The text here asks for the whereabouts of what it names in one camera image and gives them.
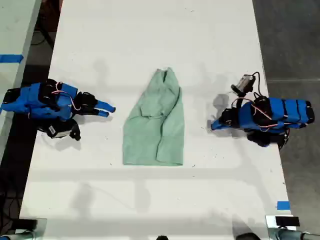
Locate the pale green T-shirt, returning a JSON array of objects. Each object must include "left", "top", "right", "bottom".
[{"left": 122, "top": 66, "right": 185, "bottom": 167}]

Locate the long blue tape strip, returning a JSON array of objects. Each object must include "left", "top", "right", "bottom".
[{"left": 0, "top": 54, "right": 25, "bottom": 64}]

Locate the short blue tape patch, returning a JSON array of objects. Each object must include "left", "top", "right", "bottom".
[{"left": 276, "top": 200, "right": 291, "bottom": 211}]

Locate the pale side table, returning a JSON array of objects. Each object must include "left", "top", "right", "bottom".
[{"left": 0, "top": 0, "right": 43, "bottom": 161}]

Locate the white mounting plate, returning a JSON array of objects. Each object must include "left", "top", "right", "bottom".
[{"left": 265, "top": 214, "right": 301, "bottom": 230}]

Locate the large black round knob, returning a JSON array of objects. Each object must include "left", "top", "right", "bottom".
[{"left": 235, "top": 232, "right": 262, "bottom": 240}]

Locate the black box on white plate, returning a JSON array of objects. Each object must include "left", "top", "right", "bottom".
[{"left": 275, "top": 216, "right": 300, "bottom": 227}]

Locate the grey metal tube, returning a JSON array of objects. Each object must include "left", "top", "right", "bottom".
[
  {"left": 269, "top": 228, "right": 320, "bottom": 240},
  {"left": 0, "top": 230, "right": 36, "bottom": 240}
]

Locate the arm red white wire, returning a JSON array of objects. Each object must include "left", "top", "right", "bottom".
[
  {"left": 52, "top": 81, "right": 82, "bottom": 111},
  {"left": 250, "top": 99, "right": 285, "bottom": 132}
]

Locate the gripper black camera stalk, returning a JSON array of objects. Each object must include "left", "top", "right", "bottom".
[
  {"left": 68, "top": 118, "right": 82, "bottom": 142},
  {"left": 234, "top": 90, "right": 251, "bottom": 107}
]

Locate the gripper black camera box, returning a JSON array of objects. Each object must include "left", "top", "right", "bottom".
[
  {"left": 46, "top": 123, "right": 72, "bottom": 140},
  {"left": 230, "top": 74, "right": 256, "bottom": 95}
]

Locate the camera black cable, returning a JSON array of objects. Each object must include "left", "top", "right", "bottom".
[{"left": 250, "top": 71, "right": 263, "bottom": 98}]

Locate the black floor cable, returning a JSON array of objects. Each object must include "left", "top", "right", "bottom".
[{"left": 0, "top": 188, "right": 24, "bottom": 227}]

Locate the grey metal bracket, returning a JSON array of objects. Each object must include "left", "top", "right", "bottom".
[{"left": 14, "top": 217, "right": 48, "bottom": 240}]

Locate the black box on metal bracket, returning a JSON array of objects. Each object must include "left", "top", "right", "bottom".
[{"left": 12, "top": 218, "right": 39, "bottom": 230}]

